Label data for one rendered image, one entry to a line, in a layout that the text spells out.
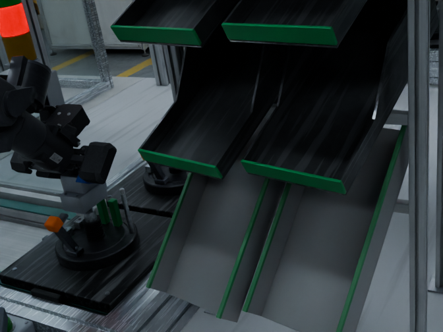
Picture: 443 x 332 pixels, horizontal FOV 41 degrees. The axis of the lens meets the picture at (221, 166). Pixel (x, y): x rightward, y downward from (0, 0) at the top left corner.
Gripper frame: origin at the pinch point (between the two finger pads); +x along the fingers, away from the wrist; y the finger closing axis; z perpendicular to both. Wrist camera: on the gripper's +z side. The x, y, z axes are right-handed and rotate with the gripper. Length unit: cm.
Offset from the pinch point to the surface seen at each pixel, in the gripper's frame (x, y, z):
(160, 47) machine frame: 78, 59, 75
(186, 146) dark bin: -10.6, -25.5, 1.7
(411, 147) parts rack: -5, -52, 7
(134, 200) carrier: 20.3, 3.6, 2.1
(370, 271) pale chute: -0.2, -49.0, -7.7
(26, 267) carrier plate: 4.7, 8.3, -16.6
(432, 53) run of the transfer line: 87, -32, 79
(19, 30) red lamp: -9.1, 16.5, 21.0
